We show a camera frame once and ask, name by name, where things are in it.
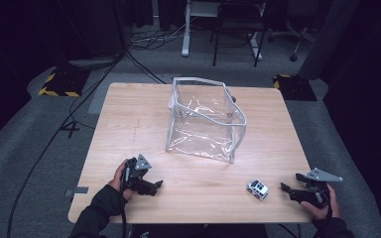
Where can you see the white desk frame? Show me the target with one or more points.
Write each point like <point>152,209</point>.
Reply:
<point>186,36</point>

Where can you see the person's right hand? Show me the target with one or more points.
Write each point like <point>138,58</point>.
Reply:
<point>332,208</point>

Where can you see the black chair legs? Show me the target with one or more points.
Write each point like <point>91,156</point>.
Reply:
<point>238,20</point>

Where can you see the white toy car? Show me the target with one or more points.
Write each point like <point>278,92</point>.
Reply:
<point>257,189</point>

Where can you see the grey stand base plate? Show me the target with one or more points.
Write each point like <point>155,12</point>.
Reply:
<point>92,62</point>

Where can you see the black tape cross mark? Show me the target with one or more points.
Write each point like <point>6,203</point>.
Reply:
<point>70,127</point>

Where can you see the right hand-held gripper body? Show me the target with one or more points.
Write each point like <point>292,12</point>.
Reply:
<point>317,195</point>

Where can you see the grey curtain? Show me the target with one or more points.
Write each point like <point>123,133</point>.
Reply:
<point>330,36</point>

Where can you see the grey tape strip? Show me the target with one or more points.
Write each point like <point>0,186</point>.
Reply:
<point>79,190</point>

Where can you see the office chair wheeled base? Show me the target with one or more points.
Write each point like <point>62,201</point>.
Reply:
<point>299,36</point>

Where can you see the person's left hand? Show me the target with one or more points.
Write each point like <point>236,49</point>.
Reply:
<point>116,180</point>

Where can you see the clear plastic bag grey trim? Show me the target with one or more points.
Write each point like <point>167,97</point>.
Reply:
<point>208,139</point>

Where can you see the black yellow striped floor plate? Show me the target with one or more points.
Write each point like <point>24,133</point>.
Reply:
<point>64,84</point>
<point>294,87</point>

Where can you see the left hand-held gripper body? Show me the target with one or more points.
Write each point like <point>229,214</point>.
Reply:
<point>133,175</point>

